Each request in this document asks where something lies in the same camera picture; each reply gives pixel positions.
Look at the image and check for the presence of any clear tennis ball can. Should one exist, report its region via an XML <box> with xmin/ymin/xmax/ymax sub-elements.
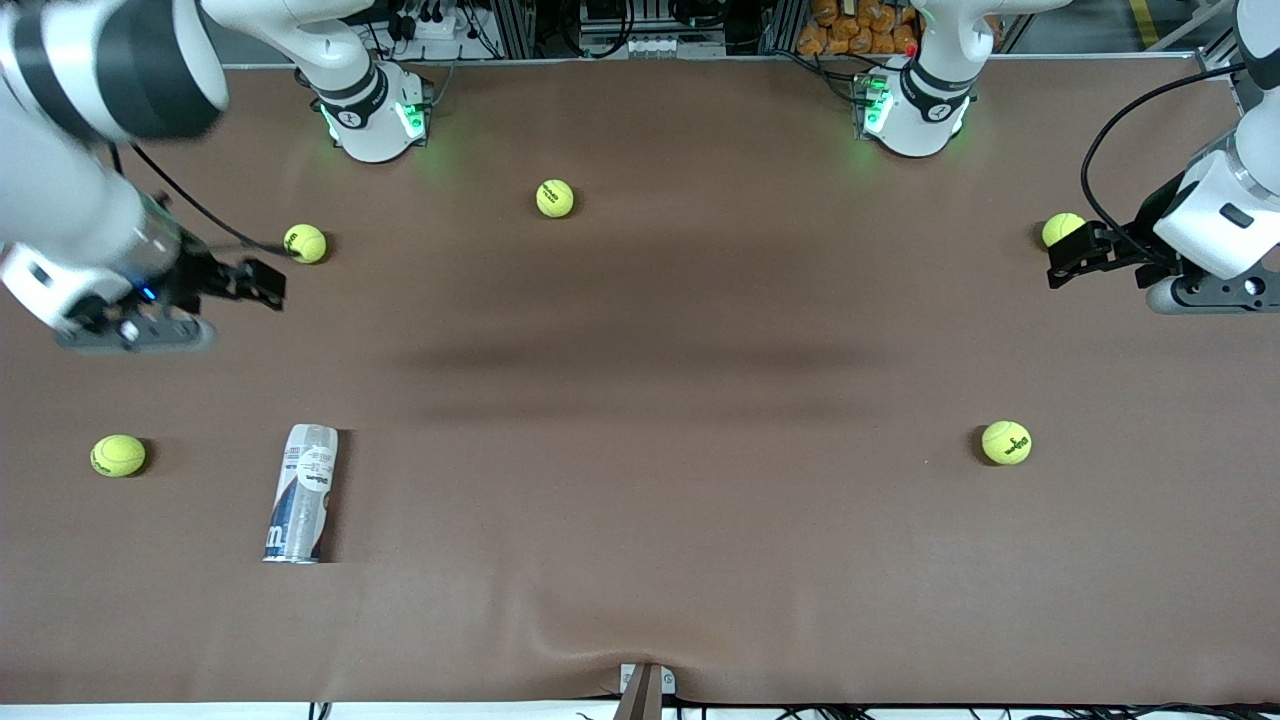
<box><xmin>262</xmin><ymin>423</ymin><xmax>339</xmax><ymax>564</ymax></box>

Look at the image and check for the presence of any white power strip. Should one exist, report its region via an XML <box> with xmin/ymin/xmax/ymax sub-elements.
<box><xmin>398</xmin><ymin>8</ymin><xmax>471</xmax><ymax>43</ymax></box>

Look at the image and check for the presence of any brown table mat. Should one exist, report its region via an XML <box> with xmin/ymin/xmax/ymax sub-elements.
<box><xmin>0</xmin><ymin>55</ymin><xmax>1280</xmax><ymax>707</ymax></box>

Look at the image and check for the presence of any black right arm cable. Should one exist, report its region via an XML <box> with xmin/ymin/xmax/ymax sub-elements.
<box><xmin>110</xmin><ymin>140</ymin><xmax>299</xmax><ymax>259</ymax></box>

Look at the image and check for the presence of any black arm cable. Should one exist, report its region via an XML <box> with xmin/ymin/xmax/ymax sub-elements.
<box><xmin>1080</xmin><ymin>62</ymin><xmax>1251</xmax><ymax>269</ymax></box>
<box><xmin>110</xmin><ymin>140</ymin><xmax>299</xmax><ymax>259</ymax></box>

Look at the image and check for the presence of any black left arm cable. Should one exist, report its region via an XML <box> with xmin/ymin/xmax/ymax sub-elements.
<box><xmin>1080</xmin><ymin>62</ymin><xmax>1251</xmax><ymax>269</ymax></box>

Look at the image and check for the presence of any aluminium frame post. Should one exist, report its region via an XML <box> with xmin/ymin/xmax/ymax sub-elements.
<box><xmin>497</xmin><ymin>0</ymin><xmax>534</xmax><ymax>59</ymax></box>
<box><xmin>765</xmin><ymin>0</ymin><xmax>806</xmax><ymax>56</ymax></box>

